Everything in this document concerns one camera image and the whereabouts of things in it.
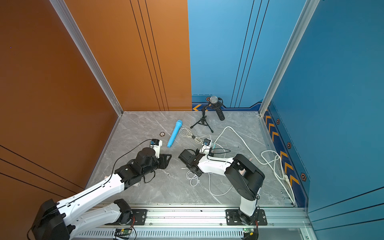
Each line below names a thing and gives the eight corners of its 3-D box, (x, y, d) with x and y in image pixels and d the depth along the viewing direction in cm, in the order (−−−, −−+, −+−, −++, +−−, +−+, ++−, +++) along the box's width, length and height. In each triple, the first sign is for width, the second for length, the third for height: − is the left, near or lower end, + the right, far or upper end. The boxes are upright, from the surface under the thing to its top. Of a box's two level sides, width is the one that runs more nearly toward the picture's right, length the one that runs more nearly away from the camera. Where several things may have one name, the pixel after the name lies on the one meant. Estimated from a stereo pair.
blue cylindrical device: (167, 147, 102) (166, 144, 99) (178, 122, 116) (177, 119, 113) (172, 148, 101) (171, 145, 98) (182, 123, 115) (182, 120, 112)
